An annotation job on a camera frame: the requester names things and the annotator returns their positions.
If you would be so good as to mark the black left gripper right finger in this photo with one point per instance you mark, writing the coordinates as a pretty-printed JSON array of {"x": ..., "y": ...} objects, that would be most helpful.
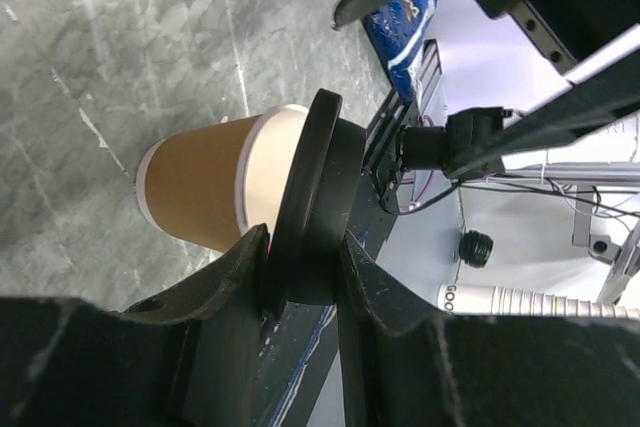
[{"x": 475, "y": 367}]

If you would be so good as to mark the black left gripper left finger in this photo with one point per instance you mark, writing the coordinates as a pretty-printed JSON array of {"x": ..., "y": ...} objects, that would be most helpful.
[{"x": 186, "y": 356}]

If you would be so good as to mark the brown paper coffee cup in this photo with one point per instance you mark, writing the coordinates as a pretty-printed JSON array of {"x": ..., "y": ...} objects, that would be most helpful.
[{"x": 209, "y": 186}]

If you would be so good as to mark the black plastic cup lid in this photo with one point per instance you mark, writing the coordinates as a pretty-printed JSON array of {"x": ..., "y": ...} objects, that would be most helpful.
[{"x": 315, "y": 208}]

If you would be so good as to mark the blue chips bag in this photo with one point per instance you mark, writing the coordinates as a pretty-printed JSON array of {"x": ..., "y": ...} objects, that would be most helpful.
[{"x": 397, "y": 32}]

